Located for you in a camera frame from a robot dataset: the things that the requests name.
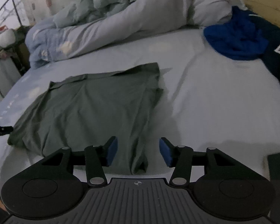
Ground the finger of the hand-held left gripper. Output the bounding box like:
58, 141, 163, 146
0, 125, 14, 137

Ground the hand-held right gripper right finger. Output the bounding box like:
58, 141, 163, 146
159, 137, 236, 187

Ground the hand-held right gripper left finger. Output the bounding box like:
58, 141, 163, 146
41, 136, 118, 187

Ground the green shirt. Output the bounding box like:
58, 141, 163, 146
7, 62, 164, 175

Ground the black metal clothes rack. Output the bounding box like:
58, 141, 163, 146
0, 0, 26, 27

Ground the white radiator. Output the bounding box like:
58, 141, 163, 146
0, 57, 22, 103

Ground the bed with pale sheet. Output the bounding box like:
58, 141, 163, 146
0, 29, 280, 224

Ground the white cushion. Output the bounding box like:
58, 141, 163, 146
0, 29, 16, 48

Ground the black phone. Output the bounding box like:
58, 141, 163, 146
267, 152, 280, 181

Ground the blue crumpled garment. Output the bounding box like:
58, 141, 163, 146
203, 6, 269, 61

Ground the patterned curtain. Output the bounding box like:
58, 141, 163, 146
17, 0, 103, 26

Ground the grey blue printed duvet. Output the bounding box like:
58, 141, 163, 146
25, 0, 246, 69

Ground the navy printed garment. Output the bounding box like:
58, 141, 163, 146
244, 9, 280, 94

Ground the pale green quilt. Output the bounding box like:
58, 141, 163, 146
54, 0, 154, 28

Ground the wooden headboard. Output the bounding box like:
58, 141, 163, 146
231, 0, 280, 33

